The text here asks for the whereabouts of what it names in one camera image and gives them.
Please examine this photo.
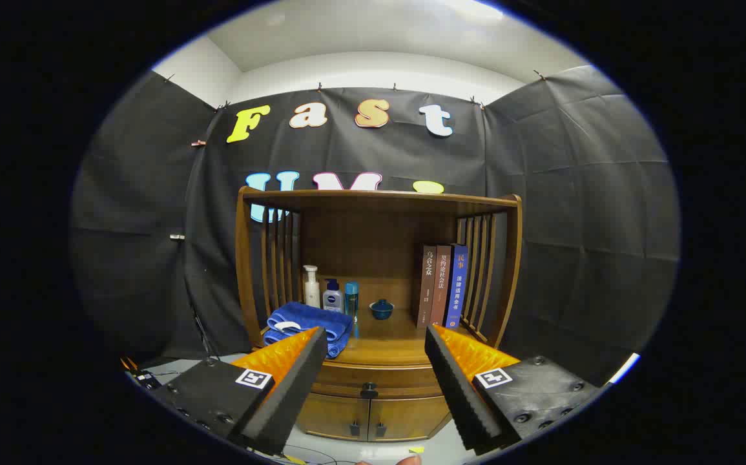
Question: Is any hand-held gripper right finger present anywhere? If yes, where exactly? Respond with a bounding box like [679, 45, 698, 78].
[424, 323, 606, 453]

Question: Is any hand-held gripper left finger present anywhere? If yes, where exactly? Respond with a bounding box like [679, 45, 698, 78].
[147, 326, 328, 456]

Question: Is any wooden drawer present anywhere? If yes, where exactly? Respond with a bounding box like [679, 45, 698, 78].
[312, 360, 443, 400]

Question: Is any wooden cabinet door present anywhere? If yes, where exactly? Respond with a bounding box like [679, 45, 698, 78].
[369, 395, 451, 442]
[296, 393, 371, 442]

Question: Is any wooden countertop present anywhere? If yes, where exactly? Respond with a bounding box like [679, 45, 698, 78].
[260, 309, 490, 366]

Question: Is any wooden cabinet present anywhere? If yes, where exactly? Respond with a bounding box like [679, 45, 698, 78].
[236, 187, 523, 443]

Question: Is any blue folded towel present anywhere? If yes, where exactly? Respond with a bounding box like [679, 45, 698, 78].
[263, 301, 354, 359]

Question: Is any white bottle with blue cap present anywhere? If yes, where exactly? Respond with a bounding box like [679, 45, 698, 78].
[322, 278, 344, 314]

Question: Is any white pump bottle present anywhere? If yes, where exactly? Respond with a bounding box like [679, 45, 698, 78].
[303, 265, 321, 309]

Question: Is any blue book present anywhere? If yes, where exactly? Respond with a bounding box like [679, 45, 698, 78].
[444, 243, 469, 330]

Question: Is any reddish brown book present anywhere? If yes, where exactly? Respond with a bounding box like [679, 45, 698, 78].
[430, 245, 453, 327]

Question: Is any dark brown book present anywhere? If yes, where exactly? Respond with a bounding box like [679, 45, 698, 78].
[417, 244, 438, 329]

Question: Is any black backdrop cloth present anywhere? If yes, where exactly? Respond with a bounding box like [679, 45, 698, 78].
[69, 65, 681, 388]

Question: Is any black device with orange wires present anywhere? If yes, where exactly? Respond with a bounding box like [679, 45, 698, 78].
[121, 356, 161, 389]

